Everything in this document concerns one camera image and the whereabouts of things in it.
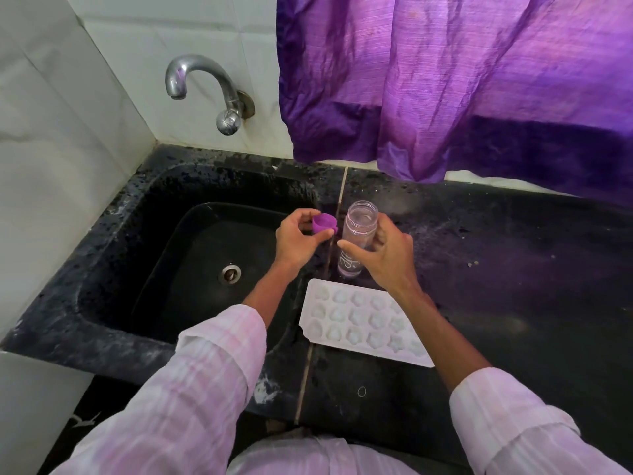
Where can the chrome wall faucet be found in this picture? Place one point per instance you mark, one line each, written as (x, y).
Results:
(225, 88)

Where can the clear plastic bottle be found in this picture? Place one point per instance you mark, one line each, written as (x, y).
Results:
(360, 227)

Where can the purple curtain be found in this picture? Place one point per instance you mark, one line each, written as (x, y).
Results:
(445, 74)

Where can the person's right thumb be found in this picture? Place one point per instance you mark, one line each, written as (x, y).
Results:
(352, 252)

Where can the person's right hand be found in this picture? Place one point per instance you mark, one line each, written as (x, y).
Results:
(390, 264)

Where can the person's left hand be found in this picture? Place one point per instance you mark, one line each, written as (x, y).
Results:
(292, 242)

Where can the white ice cube tray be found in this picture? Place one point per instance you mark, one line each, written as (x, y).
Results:
(356, 321)

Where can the purple bottle cap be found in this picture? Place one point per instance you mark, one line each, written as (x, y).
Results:
(324, 224)

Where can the person's right forearm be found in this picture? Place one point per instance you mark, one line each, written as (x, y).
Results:
(440, 336)

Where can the black stone sink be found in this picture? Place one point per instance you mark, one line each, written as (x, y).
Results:
(188, 252)

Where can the person's left thumb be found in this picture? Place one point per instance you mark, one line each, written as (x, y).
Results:
(324, 237)

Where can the person's left forearm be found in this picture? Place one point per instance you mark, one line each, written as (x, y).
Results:
(269, 296)

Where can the pink checked shirt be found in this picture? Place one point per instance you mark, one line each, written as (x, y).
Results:
(198, 390)

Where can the metal sink drain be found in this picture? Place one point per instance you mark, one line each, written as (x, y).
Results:
(230, 274)

